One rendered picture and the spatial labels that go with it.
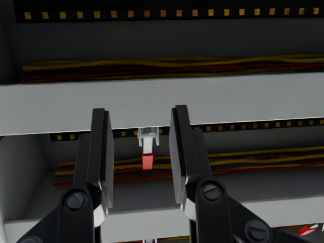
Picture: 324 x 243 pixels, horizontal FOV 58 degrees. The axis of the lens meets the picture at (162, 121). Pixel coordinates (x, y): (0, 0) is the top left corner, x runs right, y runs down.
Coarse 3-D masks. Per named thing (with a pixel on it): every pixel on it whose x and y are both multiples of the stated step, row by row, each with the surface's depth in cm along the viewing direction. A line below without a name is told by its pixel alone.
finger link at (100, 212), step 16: (96, 112) 13; (96, 128) 13; (80, 144) 13; (96, 144) 12; (112, 144) 15; (80, 160) 13; (96, 160) 12; (112, 160) 15; (80, 176) 12; (96, 176) 11; (112, 176) 14; (96, 192) 12; (112, 192) 14; (96, 208) 11; (48, 224) 11; (96, 224) 12; (32, 240) 10; (48, 240) 10
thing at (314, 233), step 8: (304, 224) 63; (288, 232) 64; (296, 232) 64; (312, 232) 64; (320, 232) 64; (160, 240) 63; (168, 240) 63; (176, 240) 63; (184, 240) 63; (312, 240) 62; (320, 240) 62
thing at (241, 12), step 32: (32, 0) 35; (64, 0) 35; (96, 0) 36; (128, 0) 36; (160, 0) 37; (192, 0) 37; (224, 0) 37; (256, 0) 38; (288, 0) 38; (320, 0) 39
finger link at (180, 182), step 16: (176, 112) 14; (176, 128) 13; (176, 144) 13; (192, 144) 12; (176, 160) 13; (192, 160) 12; (208, 160) 13; (176, 176) 13; (192, 176) 12; (208, 176) 12; (176, 192) 13; (192, 192) 12; (192, 208) 12; (240, 208) 12; (240, 224) 11; (256, 224) 11; (240, 240) 11; (256, 240) 11
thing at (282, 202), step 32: (128, 160) 52; (160, 160) 54; (224, 160) 52; (256, 160) 51; (288, 160) 52; (320, 160) 57; (128, 192) 48; (160, 192) 47; (256, 192) 47; (288, 192) 47; (320, 192) 47; (32, 224) 36; (128, 224) 38; (160, 224) 39; (288, 224) 41; (320, 224) 44
